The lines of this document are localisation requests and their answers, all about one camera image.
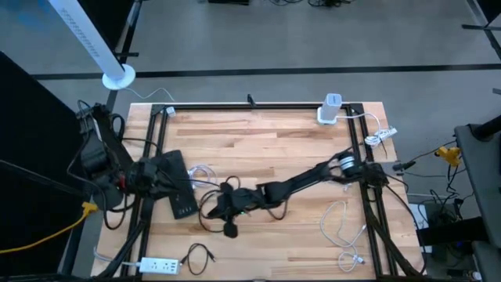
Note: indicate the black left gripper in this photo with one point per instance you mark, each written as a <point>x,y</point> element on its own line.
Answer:
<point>162,176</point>

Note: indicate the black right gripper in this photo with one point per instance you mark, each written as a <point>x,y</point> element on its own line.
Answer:
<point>246,197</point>

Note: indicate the black power strip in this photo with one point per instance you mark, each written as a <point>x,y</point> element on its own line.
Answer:
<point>184,203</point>

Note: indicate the white tower power strip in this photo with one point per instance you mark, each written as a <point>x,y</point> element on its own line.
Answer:
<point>330,107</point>

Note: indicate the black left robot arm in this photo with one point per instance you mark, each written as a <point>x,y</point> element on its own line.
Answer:
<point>96,156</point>

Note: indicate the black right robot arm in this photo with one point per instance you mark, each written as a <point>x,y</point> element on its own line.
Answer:
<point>309,180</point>

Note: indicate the white flat power strip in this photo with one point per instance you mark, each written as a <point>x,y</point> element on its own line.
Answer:
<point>158,265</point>

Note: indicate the white tower fan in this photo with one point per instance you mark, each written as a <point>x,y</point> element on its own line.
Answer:
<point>89,39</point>

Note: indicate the black floor box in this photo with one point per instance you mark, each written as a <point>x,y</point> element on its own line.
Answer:
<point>450,236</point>

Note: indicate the yellow connector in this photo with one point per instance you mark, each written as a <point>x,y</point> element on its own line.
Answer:
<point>449,153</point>

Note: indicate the dark grey cart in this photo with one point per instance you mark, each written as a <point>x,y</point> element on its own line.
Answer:
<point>481,176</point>

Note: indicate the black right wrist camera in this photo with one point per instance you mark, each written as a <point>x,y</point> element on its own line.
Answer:
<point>231,230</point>

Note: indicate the white wall charger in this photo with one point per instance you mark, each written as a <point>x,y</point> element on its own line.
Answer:
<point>170,111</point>

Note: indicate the black aluminium table frame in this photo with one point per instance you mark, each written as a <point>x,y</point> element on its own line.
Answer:
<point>282,106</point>

